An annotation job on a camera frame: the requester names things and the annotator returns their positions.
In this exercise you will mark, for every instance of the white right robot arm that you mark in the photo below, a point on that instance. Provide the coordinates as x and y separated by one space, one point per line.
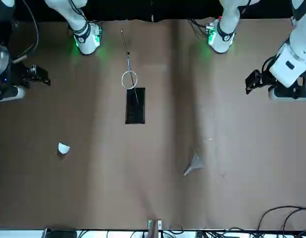
83 37

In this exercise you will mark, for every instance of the clear glass funnel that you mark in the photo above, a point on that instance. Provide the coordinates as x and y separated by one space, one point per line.
197 163

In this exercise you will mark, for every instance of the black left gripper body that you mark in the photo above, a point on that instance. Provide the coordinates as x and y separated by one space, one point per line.
267 80

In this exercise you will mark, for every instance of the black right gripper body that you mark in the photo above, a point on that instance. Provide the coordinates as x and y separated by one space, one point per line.
26 75

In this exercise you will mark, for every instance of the aluminium profile post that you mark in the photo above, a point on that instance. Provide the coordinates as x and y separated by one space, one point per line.
154 229

